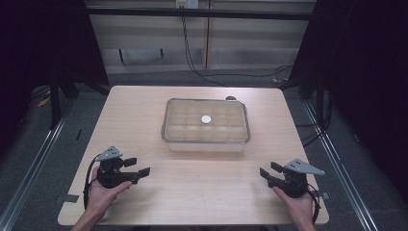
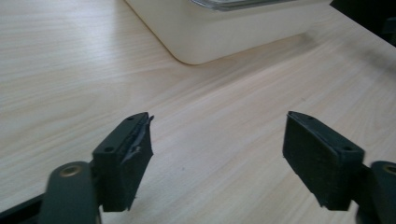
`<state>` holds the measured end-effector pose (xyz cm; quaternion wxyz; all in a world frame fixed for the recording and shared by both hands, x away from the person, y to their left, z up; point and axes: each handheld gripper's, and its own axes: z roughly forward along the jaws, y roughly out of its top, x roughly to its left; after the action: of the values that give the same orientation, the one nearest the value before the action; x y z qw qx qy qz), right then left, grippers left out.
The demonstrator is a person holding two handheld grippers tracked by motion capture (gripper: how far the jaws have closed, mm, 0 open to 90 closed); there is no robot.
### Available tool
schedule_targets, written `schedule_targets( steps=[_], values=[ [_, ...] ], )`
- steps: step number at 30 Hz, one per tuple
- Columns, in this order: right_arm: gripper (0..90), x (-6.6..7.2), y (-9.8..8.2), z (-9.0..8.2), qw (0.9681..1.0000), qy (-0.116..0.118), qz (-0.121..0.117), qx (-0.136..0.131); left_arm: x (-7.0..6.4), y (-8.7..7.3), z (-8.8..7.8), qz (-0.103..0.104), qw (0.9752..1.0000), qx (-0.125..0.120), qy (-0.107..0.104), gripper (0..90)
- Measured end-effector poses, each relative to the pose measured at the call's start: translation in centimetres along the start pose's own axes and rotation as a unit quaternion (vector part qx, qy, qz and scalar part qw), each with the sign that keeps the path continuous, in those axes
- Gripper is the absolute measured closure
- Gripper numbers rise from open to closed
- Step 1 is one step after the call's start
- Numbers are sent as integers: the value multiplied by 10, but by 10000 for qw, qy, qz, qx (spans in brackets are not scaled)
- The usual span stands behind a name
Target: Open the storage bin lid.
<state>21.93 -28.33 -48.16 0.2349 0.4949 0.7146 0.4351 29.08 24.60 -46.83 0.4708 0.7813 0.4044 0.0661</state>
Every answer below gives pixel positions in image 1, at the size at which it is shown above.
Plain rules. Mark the clear plastic compartment box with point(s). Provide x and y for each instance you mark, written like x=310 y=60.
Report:
x=205 y=131

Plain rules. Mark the black horizontal bar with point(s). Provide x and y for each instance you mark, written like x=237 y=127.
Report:
x=198 y=13

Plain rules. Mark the small black tape strip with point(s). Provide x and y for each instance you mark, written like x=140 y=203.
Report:
x=79 y=134

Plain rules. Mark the metal floor rail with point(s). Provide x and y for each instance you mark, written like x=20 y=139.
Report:
x=35 y=163
x=340 y=166

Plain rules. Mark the black curtain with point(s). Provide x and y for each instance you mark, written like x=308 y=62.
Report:
x=362 y=80
x=41 y=45

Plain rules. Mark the small white round disc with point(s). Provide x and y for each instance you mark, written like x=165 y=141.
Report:
x=206 y=119

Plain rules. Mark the yellow floor scrap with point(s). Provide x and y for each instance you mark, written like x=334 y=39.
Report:
x=44 y=101

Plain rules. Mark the black metal stand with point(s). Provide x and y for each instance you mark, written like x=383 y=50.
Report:
x=55 y=106

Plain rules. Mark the grey tape strip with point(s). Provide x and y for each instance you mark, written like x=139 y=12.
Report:
x=70 y=198
x=325 y=195

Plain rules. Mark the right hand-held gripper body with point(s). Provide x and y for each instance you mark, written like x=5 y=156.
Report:
x=293 y=184

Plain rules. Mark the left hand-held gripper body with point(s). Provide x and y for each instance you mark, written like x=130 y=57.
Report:
x=110 y=178

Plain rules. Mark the person's right hand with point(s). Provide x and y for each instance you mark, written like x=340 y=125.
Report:
x=300 y=207

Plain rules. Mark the person's left hand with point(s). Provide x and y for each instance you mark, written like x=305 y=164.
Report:
x=101 y=197

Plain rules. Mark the white wall socket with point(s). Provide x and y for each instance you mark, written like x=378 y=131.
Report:
x=187 y=4

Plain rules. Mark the small dark round object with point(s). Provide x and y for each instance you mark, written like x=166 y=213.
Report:
x=230 y=97

